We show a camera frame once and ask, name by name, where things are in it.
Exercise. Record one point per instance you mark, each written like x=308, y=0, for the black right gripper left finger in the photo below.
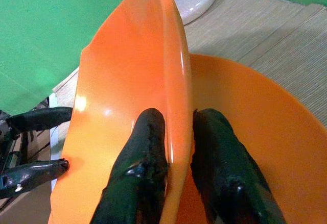
x=139, y=168

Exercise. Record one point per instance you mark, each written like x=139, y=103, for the orange plastic plate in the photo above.
x=122, y=68
x=270, y=137

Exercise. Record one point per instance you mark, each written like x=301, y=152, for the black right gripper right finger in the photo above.
x=224, y=168

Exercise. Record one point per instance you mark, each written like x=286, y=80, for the green cloth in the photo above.
x=38, y=30

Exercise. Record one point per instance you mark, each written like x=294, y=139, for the beige woven placemat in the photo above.
x=255, y=30

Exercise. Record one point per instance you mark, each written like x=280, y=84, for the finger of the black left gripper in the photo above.
x=33, y=176
x=41, y=119

